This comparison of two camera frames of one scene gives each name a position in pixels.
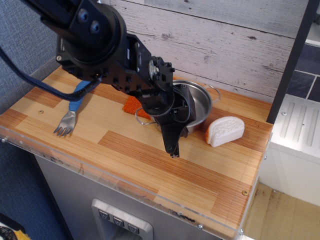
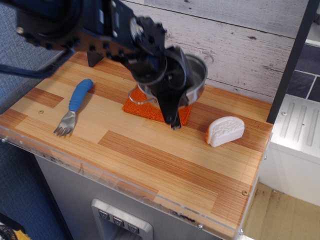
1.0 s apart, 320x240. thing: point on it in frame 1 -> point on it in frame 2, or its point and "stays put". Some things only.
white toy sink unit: [291, 165] stays put
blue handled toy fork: [67, 124] stays put
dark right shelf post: [293, 59] stays put
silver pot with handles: [202, 98] -> [197, 63]
